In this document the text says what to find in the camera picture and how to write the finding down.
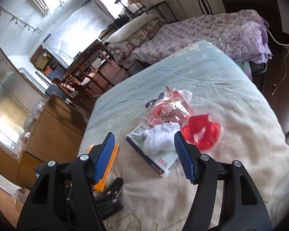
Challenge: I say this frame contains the white tissue paper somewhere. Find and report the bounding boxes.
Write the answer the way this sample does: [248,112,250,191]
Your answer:
[138,122,180,157]

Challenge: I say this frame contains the wooden cabinet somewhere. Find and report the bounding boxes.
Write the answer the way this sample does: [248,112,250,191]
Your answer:
[0,94,87,189]

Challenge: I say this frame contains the white blue medicine box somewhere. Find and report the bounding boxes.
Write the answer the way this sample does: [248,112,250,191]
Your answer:
[125,121,178,177]

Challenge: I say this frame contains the white blue quilt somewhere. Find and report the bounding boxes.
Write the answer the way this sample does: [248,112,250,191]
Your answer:
[79,41,289,230]

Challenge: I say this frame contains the red snack wrapper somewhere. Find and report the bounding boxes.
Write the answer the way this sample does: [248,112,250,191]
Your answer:
[145,86,194,126]

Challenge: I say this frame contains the wooden chair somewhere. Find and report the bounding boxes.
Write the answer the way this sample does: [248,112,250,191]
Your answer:
[58,59,115,100]

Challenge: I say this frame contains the bookshelf with books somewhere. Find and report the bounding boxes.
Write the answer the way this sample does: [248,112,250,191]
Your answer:
[29,45,66,80]

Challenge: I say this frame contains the wooden desk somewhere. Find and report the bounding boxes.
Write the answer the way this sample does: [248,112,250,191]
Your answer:
[62,39,123,91]

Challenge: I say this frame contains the folded floral blanket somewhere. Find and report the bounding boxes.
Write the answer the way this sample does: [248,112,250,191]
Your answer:
[107,17,166,63]

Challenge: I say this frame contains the white window curtain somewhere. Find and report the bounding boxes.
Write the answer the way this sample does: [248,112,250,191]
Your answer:
[43,3,113,69]

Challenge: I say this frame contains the white pillow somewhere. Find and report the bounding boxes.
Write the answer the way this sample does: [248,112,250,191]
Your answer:
[106,14,158,43]

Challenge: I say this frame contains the purple floral bed sheet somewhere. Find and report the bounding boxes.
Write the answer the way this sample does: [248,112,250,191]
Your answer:
[132,9,272,64]

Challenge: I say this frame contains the black metal bed headboard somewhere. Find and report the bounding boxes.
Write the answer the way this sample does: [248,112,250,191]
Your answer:
[123,1,178,23]

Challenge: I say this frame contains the white power cable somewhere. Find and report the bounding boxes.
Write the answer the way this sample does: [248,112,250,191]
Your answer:
[266,28,289,95]

